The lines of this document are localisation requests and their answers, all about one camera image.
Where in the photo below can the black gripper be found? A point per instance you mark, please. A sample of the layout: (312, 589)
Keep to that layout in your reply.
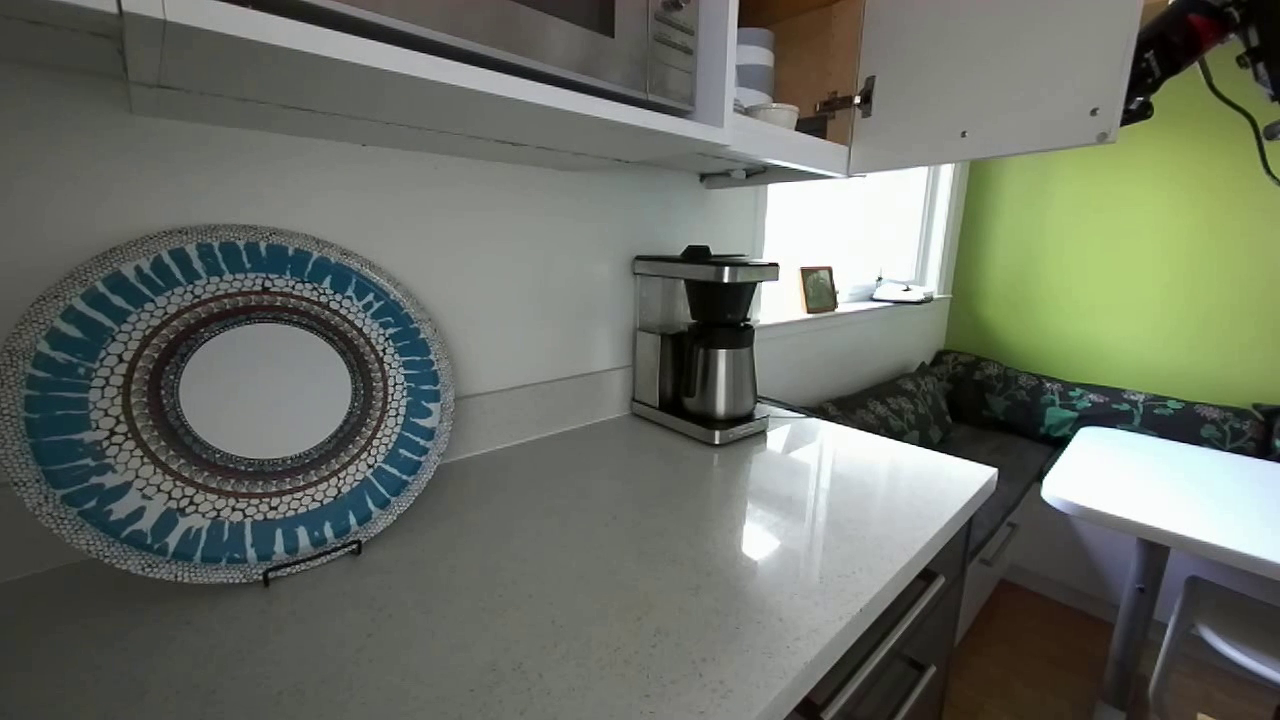
(1193, 43)

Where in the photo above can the white cabinet door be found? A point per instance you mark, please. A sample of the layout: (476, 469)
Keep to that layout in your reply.
(987, 80)

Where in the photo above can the metal door hinge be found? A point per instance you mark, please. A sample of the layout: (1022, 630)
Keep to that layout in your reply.
(854, 105)

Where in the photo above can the metal under-cabinet fixture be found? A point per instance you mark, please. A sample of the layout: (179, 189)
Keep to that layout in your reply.
(729, 176)

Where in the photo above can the white upper cabinet body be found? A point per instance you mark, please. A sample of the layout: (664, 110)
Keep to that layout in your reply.
(334, 113)

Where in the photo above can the long floral bench cushion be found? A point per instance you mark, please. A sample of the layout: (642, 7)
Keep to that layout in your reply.
(1106, 402)

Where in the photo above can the white framed window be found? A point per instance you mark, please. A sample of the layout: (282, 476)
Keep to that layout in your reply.
(854, 243)

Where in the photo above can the flat white dish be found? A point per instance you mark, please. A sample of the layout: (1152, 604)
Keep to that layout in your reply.
(765, 113)

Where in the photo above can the grey blue bowl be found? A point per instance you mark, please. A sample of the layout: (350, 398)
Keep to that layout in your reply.
(754, 68)

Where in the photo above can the dark patterned cushion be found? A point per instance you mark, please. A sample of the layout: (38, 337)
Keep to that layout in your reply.
(905, 404)

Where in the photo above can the small white bowl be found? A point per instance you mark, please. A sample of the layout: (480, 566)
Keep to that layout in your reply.
(754, 36)

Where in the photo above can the grey bench seat pad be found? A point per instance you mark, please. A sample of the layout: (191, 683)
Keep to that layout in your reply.
(1002, 463)

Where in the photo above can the white table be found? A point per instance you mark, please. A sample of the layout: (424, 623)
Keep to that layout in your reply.
(1160, 484)

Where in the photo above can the steel black coffee maker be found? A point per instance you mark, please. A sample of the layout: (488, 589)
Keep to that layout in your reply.
(722, 383)

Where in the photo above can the white chair with metal legs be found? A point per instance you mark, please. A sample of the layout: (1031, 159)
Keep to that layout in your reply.
(1220, 641)

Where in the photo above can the stainless steel microwave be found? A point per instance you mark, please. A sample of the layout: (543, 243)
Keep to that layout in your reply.
(535, 34)

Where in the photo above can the blue patterned decorative plate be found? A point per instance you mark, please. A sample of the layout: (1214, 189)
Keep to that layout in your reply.
(92, 402)

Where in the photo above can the small picture frame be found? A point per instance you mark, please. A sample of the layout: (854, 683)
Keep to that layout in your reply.
(817, 291)

